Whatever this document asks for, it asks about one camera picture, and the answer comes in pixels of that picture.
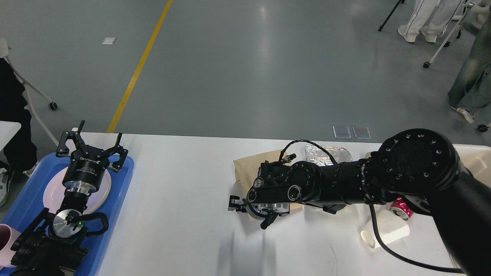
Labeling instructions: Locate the left clear floor plate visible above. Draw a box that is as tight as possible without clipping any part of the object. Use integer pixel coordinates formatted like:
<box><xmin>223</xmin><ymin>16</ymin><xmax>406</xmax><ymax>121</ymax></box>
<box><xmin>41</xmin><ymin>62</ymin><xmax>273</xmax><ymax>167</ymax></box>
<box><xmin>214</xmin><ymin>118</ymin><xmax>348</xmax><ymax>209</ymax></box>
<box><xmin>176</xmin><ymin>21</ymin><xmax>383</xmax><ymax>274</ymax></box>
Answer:
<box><xmin>333</xmin><ymin>125</ymin><xmax>351</xmax><ymax>139</ymax></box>

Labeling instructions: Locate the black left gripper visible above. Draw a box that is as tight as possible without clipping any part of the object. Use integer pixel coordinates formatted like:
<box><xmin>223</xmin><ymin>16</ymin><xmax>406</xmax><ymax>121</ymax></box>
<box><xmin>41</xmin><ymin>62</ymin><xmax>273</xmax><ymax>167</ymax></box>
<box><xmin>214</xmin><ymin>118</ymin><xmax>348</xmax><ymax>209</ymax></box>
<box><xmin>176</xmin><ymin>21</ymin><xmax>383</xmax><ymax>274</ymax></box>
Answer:
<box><xmin>56</xmin><ymin>121</ymin><xmax>128</xmax><ymax>196</ymax></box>

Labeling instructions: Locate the white plastic bin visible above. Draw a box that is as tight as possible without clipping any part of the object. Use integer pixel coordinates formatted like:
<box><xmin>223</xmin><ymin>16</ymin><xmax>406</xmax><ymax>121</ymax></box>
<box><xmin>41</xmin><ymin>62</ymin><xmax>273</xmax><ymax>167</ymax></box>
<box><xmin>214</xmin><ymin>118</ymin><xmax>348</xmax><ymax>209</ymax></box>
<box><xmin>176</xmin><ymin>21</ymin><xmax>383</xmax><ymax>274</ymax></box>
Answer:
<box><xmin>453</xmin><ymin>144</ymin><xmax>491</xmax><ymax>185</ymax></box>

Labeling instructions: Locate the black tripod leg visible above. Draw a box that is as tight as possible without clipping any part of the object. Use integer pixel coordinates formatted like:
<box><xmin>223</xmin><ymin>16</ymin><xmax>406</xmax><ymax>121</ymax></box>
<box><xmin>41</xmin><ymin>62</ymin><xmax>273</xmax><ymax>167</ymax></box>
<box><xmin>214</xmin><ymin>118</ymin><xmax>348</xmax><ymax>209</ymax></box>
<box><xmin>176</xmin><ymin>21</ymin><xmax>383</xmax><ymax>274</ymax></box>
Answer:
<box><xmin>377</xmin><ymin>0</ymin><xmax>405</xmax><ymax>32</ymax></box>

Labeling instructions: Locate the pink plate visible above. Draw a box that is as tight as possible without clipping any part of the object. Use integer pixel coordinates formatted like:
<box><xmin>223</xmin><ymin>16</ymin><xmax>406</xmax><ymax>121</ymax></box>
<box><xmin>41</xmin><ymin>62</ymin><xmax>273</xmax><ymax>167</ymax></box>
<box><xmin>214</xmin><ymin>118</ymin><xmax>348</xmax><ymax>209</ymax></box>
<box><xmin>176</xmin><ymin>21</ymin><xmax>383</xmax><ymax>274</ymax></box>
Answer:
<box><xmin>43</xmin><ymin>167</ymin><xmax>112</xmax><ymax>214</ymax></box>

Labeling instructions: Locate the white side table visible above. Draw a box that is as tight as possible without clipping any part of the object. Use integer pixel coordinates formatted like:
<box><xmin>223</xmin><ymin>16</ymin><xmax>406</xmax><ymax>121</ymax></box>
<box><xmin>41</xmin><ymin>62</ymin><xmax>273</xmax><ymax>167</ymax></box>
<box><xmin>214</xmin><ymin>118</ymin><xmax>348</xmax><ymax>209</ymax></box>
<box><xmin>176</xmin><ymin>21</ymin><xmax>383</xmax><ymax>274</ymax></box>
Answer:
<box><xmin>0</xmin><ymin>121</ymin><xmax>21</xmax><ymax>150</ymax></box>

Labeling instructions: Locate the red crumpled wrapper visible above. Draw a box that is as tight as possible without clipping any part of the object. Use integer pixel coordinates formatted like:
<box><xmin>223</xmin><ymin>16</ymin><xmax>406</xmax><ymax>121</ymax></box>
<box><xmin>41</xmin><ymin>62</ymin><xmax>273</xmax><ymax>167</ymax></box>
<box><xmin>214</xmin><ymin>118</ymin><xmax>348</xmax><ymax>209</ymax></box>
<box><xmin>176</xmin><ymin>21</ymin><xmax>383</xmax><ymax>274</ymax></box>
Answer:
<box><xmin>389</xmin><ymin>197</ymin><xmax>414</xmax><ymax>221</ymax></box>

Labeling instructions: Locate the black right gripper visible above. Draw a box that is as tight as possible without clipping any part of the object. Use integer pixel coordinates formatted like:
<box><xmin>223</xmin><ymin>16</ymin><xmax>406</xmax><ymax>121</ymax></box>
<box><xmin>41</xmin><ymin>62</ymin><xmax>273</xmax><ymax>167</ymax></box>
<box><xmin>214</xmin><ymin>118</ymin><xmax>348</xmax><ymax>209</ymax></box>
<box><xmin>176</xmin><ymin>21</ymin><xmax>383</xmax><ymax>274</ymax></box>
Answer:
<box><xmin>228</xmin><ymin>195</ymin><xmax>290</xmax><ymax>230</ymax></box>

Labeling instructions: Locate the aluminium foil tray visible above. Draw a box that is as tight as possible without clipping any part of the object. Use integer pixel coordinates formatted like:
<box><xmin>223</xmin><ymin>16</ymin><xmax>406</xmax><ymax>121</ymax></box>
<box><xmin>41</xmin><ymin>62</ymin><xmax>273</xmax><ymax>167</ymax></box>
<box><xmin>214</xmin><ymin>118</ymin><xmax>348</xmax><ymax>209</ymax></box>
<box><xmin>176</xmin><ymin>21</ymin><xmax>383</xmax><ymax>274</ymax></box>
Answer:
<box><xmin>305</xmin><ymin>144</ymin><xmax>353</xmax><ymax>166</ymax></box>

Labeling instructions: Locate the white wheeled chair right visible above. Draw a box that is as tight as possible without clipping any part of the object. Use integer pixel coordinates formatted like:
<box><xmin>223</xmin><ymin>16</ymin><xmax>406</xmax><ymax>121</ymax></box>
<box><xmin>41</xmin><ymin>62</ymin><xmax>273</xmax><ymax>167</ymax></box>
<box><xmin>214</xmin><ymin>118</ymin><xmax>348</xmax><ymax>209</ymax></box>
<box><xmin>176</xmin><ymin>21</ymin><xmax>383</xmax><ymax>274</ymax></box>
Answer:
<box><xmin>423</xmin><ymin>0</ymin><xmax>490</xmax><ymax>69</ymax></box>

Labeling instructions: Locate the clear floor plate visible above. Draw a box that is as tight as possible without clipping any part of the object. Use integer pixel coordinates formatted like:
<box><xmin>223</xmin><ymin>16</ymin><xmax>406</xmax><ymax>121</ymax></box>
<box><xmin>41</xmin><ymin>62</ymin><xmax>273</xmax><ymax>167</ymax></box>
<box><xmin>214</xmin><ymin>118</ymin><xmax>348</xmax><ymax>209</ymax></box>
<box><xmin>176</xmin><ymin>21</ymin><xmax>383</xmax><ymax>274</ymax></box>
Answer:
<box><xmin>333</xmin><ymin>125</ymin><xmax>351</xmax><ymax>139</ymax></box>
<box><xmin>352</xmin><ymin>126</ymin><xmax>371</xmax><ymax>140</ymax></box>

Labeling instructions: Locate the person in blue jeans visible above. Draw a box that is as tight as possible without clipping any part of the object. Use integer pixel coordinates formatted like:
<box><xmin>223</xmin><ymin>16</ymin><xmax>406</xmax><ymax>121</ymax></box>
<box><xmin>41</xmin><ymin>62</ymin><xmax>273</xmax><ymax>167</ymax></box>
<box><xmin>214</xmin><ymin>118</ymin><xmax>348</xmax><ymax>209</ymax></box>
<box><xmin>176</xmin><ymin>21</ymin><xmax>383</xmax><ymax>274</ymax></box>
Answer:
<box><xmin>448</xmin><ymin>16</ymin><xmax>491</xmax><ymax>124</ymax></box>

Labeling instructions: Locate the blue plastic tray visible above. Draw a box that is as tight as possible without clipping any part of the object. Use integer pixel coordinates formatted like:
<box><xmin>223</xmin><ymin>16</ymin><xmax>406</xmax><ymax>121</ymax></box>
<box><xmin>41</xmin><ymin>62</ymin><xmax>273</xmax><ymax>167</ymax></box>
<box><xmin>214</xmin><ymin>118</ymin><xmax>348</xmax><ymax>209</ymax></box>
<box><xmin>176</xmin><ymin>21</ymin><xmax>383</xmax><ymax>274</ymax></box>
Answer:
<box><xmin>1</xmin><ymin>153</ymin><xmax>134</xmax><ymax>276</ymax></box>

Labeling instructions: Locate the small brown paper bag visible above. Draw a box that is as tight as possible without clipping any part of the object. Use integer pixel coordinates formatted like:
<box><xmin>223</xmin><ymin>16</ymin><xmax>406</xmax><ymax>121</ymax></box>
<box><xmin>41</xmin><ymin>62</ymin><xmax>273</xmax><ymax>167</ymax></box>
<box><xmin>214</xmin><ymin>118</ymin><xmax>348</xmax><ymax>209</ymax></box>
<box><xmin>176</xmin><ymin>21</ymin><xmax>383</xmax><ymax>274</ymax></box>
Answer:
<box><xmin>233</xmin><ymin>149</ymin><xmax>302</xmax><ymax>218</ymax></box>

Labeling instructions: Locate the lying white paper cup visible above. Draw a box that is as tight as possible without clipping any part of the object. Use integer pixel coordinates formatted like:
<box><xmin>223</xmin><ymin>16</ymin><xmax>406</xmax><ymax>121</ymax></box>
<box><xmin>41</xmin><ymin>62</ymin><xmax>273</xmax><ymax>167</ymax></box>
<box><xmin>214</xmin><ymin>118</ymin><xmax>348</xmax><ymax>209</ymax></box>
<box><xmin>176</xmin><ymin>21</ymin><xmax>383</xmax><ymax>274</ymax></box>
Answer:
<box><xmin>360</xmin><ymin>210</ymin><xmax>410</xmax><ymax>249</ymax></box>

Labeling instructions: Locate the right clear floor plate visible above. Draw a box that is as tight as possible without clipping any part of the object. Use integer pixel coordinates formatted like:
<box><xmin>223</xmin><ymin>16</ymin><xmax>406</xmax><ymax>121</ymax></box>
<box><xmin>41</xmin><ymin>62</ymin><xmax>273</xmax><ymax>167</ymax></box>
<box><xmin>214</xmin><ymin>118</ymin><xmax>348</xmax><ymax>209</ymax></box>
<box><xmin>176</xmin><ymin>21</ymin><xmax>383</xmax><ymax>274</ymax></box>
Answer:
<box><xmin>352</xmin><ymin>126</ymin><xmax>371</xmax><ymax>140</ymax></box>

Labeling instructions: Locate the grey wheeled frame left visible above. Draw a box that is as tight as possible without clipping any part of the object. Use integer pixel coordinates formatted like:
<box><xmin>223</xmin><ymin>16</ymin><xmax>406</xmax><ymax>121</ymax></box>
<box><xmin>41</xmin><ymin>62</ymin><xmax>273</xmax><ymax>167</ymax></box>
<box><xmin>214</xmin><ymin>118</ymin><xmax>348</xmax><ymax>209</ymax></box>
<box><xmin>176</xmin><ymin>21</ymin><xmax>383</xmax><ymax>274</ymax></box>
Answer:
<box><xmin>0</xmin><ymin>38</ymin><xmax>59</xmax><ymax>146</ymax></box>

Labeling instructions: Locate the pink ribbed mug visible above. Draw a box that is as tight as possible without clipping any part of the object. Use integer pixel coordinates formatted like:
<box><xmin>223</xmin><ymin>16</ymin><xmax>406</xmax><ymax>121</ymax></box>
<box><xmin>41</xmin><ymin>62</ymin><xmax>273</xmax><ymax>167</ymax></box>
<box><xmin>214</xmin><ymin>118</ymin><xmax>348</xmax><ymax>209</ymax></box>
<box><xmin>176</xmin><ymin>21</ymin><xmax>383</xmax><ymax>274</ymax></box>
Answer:
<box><xmin>0</xmin><ymin>224</ymin><xmax>21</xmax><ymax>270</ymax></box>

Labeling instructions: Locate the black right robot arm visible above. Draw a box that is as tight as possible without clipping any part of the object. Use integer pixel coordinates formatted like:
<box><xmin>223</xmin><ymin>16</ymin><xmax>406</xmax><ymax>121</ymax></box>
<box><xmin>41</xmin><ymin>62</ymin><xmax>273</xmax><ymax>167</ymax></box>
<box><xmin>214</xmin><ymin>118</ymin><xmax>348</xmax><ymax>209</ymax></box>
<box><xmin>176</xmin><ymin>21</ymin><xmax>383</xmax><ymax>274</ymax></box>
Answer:
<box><xmin>228</xmin><ymin>128</ymin><xmax>491</xmax><ymax>276</ymax></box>

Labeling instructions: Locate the person in black pants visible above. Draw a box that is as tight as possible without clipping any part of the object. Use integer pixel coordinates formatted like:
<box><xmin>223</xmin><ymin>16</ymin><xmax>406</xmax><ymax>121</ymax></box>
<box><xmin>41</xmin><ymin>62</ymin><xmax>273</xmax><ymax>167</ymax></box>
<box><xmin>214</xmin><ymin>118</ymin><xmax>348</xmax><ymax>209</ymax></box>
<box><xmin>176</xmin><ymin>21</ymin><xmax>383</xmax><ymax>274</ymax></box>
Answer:
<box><xmin>0</xmin><ymin>57</ymin><xmax>39</xmax><ymax>206</ymax></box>

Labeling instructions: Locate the white paper on floor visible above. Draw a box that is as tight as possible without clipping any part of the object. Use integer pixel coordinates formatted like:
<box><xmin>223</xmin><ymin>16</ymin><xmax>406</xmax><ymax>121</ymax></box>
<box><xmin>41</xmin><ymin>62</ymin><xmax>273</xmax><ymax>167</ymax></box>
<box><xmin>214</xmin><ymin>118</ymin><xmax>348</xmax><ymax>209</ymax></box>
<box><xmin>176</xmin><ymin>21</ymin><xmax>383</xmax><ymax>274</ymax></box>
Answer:
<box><xmin>101</xmin><ymin>37</ymin><xmax>117</xmax><ymax>45</ymax></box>

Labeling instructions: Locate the person in white striped pants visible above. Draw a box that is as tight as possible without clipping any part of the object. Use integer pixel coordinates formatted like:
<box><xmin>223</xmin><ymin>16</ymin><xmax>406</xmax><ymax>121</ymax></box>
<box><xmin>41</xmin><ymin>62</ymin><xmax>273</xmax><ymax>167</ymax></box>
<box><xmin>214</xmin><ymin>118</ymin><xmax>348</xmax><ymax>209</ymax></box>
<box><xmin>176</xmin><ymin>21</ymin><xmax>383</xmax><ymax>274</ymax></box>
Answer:
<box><xmin>397</xmin><ymin>0</ymin><xmax>463</xmax><ymax>43</ymax></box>

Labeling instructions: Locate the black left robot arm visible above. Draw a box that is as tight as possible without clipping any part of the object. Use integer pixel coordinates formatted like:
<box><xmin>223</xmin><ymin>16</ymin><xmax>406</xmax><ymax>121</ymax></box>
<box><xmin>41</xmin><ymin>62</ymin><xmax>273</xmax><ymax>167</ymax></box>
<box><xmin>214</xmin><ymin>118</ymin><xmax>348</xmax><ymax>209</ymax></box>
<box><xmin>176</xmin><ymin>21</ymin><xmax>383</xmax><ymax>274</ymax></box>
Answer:
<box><xmin>11</xmin><ymin>120</ymin><xmax>128</xmax><ymax>276</ymax></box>

